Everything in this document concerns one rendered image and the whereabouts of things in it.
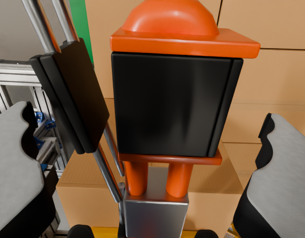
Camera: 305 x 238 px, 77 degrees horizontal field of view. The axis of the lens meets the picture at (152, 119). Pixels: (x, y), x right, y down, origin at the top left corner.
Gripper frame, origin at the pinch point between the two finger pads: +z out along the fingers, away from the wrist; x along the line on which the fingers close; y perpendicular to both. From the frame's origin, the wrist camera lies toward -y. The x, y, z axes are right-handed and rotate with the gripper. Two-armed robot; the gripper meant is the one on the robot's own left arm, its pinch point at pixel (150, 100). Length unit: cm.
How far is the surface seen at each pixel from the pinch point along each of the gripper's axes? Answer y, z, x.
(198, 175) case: 28.6, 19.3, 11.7
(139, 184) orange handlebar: 9.0, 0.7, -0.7
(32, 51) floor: 27, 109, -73
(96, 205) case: 34.6, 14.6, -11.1
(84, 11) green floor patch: 4, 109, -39
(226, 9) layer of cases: -3, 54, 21
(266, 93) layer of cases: 23, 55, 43
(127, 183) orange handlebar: 9.2, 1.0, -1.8
